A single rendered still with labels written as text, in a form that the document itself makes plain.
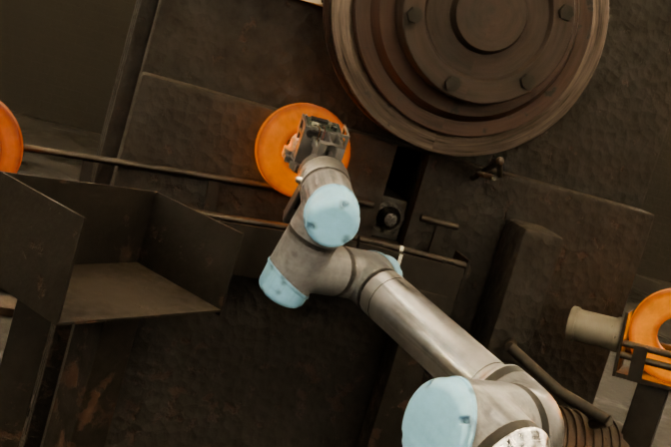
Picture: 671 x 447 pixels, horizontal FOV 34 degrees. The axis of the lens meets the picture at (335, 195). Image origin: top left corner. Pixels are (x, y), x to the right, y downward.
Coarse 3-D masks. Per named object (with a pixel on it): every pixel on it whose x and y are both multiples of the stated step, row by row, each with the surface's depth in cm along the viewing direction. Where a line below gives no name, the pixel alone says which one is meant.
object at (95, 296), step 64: (0, 192) 143; (64, 192) 151; (128, 192) 159; (0, 256) 141; (64, 256) 132; (128, 256) 162; (192, 256) 156; (64, 320) 133; (128, 320) 149; (64, 384) 150
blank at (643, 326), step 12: (648, 300) 179; (660, 300) 178; (636, 312) 180; (648, 312) 179; (660, 312) 178; (636, 324) 180; (648, 324) 179; (660, 324) 179; (636, 336) 180; (648, 336) 179; (660, 360) 179; (648, 372) 179; (660, 372) 179
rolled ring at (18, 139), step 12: (0, 108) 168; (0, 120) 168; (12, 120) 169; (0, 132) 169; (12, 132) 169; (0, 144) 169; (12, 144) 169; (0, 156) 169; (12, 156) 170; (0, 168) 170; (12, 168) 170
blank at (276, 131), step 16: (288, 112) 176; (304, 112) 177; (320, 112) 177; (272, 128) 176; (288, 128) 176; (256, 144) 177; (272, 144) 176; (256, 160) 178; (272, 160) 177; (272, 176) 177; (288, 176) 178; (288, 192) 178
